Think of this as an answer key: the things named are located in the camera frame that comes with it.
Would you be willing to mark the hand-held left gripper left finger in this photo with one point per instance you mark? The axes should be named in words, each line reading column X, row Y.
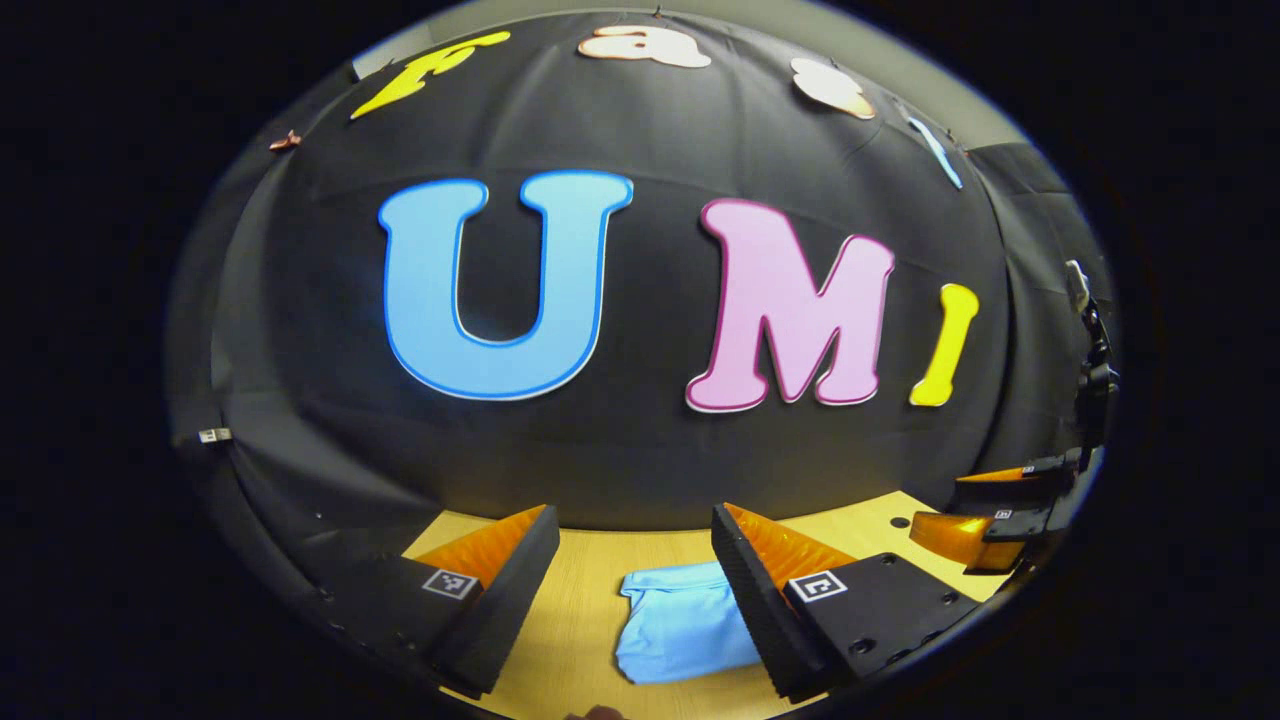
column 500, row 610

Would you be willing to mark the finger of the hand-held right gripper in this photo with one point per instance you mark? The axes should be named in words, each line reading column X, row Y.
column 960, row 540
column 1010, row 480

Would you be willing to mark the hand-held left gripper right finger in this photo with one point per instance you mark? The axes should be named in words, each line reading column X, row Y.
column 760, row 610

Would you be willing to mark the light blue T-shirt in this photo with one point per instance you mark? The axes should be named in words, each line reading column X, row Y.
column 685, row 625

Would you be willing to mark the black backdrop cloth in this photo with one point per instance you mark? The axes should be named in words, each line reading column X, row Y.
column 660, row 460

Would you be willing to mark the silver binder clip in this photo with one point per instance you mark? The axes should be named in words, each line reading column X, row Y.
column 214, row 435

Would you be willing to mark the copper spring clamp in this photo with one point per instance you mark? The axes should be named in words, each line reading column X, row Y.
column 285, row 141

